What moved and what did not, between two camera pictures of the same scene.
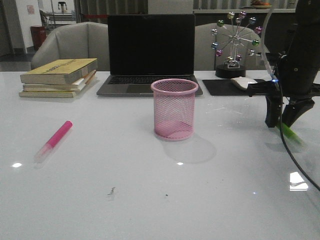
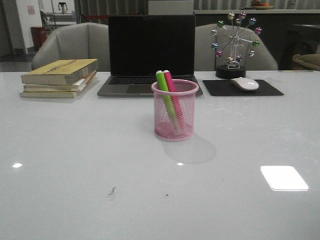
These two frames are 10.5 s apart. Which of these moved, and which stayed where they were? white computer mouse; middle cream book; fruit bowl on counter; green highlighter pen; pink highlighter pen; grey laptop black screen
Moved: pink highlighter pen; green highlighter pen
Stayed: fruit bowl on counter; white computer mouse; middle cream book; grey laptop black screen
